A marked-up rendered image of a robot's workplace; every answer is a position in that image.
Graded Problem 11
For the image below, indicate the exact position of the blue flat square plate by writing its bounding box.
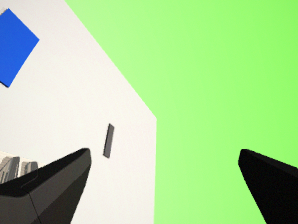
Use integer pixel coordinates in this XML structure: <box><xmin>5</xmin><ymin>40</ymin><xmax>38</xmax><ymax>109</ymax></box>
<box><xmin>0</xmin><ymin>8</ymin><xmax>40</xmax><ymax>87</ymax></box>

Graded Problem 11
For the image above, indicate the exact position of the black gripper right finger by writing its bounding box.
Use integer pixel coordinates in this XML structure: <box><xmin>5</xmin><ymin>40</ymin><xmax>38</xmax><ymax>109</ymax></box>
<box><xmin>238</xmin><ymin>148</ymin><xmax>298</xmax><ymax>224</ymax></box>

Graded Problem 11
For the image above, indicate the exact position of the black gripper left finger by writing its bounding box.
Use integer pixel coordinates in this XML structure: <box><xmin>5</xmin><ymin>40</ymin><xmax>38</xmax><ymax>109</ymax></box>
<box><xmin>0</xmin><ymin>148</ymin><xmax>92</xmax><ymax>224</ymax></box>

